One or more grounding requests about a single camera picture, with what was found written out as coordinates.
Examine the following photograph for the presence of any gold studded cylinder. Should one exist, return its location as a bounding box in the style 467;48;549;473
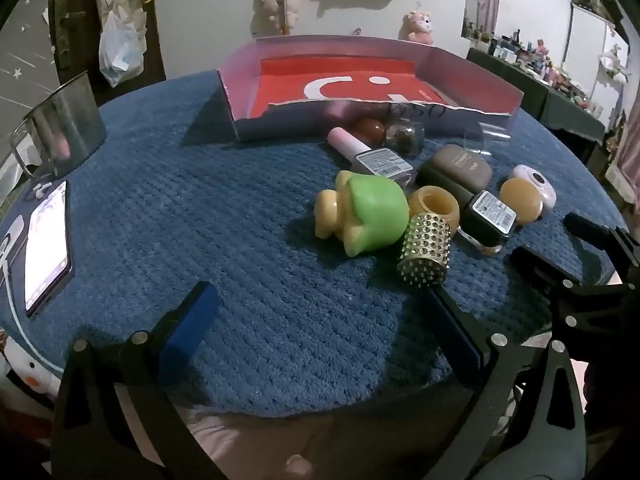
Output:
397;212;451;288

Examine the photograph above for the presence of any row of cosmetic bottles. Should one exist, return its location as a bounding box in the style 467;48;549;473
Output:
462;20;621;111

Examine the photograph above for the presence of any clear glass cup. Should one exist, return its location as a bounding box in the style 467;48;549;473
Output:
462;120;513;156

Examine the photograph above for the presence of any amber hollow ring toy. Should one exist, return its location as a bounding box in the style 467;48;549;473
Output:
407;185;460;236

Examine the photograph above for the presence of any door handle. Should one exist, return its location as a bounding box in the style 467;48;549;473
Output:
54;0;88;68

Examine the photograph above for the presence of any person's pink clothing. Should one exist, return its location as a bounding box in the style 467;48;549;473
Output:
115;400;481;480

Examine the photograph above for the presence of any white cabinet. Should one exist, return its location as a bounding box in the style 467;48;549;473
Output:
570;0;628;111

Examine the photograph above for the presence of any dark green covered table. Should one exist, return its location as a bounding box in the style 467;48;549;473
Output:
467;47;608;146

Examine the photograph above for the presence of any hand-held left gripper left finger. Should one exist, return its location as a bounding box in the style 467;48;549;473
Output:
50;281;227;480

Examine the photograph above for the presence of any pink earbud case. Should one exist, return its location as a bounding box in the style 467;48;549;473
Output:
507;164;557;216

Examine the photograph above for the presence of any amber egg-shaped toy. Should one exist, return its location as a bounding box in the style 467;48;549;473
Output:
500;177;544;225

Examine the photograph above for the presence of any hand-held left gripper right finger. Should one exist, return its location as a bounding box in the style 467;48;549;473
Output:
425;287;588;480

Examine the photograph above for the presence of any pink bear plush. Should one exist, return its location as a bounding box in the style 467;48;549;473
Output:
402;10;436;45

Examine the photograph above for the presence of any white plush toy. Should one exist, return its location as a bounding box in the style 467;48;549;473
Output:
0;335;63;401

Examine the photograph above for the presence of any metal mug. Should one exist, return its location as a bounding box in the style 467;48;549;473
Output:
10;71;108;181

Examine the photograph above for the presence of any pink cardboard box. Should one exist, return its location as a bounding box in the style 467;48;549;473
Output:
216;35;525;145

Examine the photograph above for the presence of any pink pig plush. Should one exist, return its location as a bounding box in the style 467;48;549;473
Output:
256;0;301;31

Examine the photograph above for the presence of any dark nail polish bottle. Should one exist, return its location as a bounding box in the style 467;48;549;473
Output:
440;180;517;257

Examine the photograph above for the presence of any brown-capped glitter bottle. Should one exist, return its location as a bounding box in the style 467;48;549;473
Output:
354;117;426;157

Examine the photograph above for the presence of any green and yellow toy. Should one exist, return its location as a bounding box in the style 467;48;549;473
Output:
314;170;411;257

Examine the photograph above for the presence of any brown eye shadow case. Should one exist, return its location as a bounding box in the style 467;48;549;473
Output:
416;144;493;196

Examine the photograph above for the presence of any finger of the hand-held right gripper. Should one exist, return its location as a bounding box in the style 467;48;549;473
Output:
564;212;640;282
510;246;640;332

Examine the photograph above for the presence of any clear plastic bag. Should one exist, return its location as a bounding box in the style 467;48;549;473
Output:
98;10;146;88

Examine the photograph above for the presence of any pink nail polish bottle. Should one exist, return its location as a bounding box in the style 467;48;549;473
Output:
327;127;416;183

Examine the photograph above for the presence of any smartphone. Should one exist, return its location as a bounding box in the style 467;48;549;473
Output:
24;180;73;320

